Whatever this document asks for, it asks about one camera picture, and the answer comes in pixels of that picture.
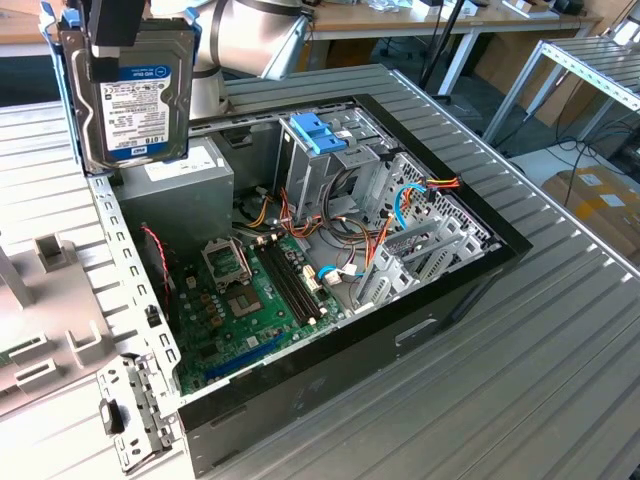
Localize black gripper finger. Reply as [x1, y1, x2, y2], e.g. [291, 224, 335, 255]
[88, 0, 147, 85]

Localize hard disk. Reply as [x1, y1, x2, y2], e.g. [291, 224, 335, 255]
[39, 2, 202, 177]

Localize blue data wire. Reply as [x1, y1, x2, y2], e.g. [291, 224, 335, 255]
[393, 183, 431, 231]

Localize orange yellow power wire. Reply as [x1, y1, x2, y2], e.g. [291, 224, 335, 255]
[421, 173, 461, 204]

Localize grey metal disk bay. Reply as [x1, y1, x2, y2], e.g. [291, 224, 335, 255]
[349, 222, 501, 315]

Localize grey power supply unit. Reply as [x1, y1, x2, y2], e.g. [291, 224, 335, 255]
[117, 137, 236, 251]

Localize blue plastic drive latch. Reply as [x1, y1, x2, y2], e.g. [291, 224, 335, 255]
[288, 113, 347, 157]

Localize grey metal drive cage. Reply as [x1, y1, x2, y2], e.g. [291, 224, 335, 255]
[273, 107, 401, 226]

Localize metal socket cover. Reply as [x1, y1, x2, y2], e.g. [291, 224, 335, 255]
[200, 238, 252, 290]

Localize grey parts rack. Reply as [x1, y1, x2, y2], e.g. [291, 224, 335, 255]
[0, 233, 119, 419]

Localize black RAM slot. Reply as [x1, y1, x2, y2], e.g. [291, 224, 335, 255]
[263, 240, 316, 326]
[273, 233, 327, 319]
[268, 237, 321, 323]
[258, 242, 311, 329]

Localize CPU socket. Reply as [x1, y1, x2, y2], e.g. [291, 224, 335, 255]
[222, 285, 265, 321]

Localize green motherboard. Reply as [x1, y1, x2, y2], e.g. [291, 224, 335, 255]
[169, 234, 346, 396]

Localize blue expansion slot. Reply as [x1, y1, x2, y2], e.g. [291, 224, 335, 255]
[204, 333, 286, 382]

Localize large brown cardboard box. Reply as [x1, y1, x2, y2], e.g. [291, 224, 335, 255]
[472, 30, 609, 129]

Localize black open PC case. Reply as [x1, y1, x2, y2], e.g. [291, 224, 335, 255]
[85, 92, 534, 479]

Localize labelled brown cardboard box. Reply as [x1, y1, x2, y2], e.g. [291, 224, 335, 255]
[542, 167, 640, 251]

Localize yellow orange wire bundle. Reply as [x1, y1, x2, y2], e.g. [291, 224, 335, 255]
[248, 193, 275, 230]

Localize wooden desk white frame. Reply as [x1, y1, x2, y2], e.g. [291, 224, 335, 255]
[0, 0, 604, 96]

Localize blue wire white plug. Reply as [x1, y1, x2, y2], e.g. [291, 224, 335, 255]
[317, 263, 361, 287]

